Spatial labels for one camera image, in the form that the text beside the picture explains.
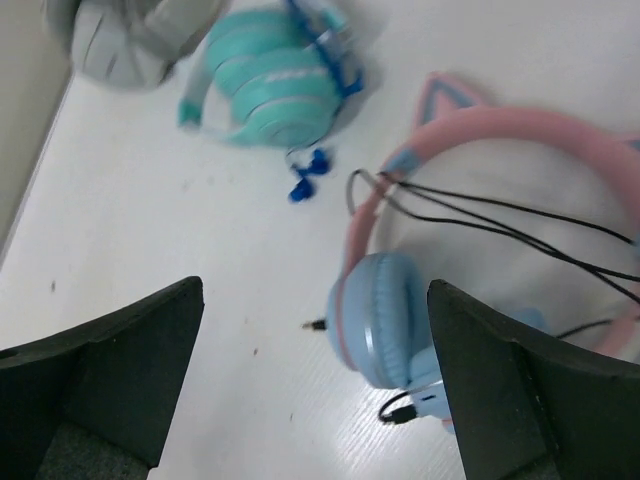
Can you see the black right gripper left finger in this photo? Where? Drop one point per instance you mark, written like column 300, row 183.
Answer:
column 96, row 401

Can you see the white grey headphones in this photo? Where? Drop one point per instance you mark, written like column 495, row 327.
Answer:
column 128, row 44

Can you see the teal wrapped headphones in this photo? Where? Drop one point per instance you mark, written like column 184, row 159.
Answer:
column 287, row 72

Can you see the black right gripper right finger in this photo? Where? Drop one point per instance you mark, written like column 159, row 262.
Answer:
column 526, row 405

